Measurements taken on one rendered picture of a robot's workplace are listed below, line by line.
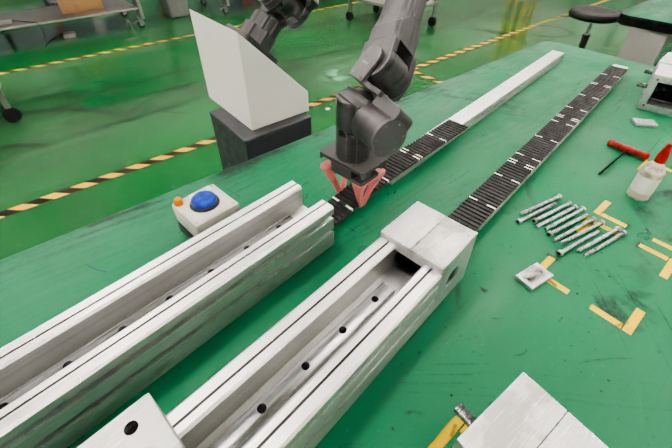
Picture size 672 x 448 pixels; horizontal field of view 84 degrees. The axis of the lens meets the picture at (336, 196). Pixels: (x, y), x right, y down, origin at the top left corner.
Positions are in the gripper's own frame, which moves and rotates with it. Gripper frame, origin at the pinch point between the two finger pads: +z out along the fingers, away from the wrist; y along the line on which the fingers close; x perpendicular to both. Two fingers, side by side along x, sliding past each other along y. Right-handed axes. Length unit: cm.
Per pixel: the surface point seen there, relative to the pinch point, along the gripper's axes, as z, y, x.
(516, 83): 0, 0, 70
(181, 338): -1.8, 4.7, -36.1
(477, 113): -0.5, 1.3, 45.1
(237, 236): -4.2, -2.5, -22.5
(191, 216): -3.7, -12.0, -24.8
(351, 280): -6.1, 16.0, -18.0
